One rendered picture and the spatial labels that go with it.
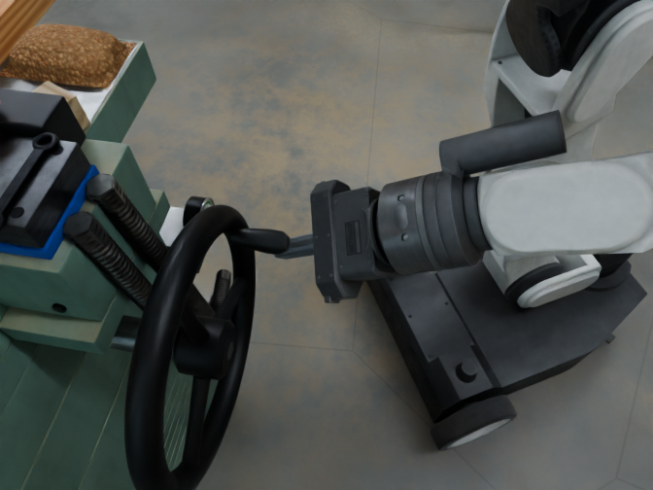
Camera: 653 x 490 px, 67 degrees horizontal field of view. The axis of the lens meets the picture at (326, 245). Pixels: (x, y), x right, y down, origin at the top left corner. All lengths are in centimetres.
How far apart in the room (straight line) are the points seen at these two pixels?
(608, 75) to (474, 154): 27
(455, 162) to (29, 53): 51
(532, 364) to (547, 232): 91
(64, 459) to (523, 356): 97
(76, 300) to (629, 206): 43
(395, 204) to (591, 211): 15
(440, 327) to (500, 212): 86
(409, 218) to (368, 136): 144
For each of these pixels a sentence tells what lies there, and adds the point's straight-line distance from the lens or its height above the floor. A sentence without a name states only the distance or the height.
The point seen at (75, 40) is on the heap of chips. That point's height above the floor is 93.
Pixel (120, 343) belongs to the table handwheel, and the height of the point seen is 82.
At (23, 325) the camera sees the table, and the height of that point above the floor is 87.
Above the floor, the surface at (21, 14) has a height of 92.
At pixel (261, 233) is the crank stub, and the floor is 88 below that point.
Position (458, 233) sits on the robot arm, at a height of 96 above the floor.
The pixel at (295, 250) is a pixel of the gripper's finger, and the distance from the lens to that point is 51.
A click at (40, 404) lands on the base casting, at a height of 75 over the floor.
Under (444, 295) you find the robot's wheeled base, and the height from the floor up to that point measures 19.
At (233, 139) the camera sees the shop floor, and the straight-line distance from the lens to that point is 186.
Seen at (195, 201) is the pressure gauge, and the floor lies 69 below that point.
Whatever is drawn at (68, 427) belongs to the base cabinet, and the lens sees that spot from 69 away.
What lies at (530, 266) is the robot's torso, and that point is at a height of 37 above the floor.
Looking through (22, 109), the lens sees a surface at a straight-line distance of 48.
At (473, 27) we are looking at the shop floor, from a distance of 246.
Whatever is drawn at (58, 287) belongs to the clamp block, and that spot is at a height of 94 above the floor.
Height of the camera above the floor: 128
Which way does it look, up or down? 57 degrees down
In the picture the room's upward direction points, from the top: straight up
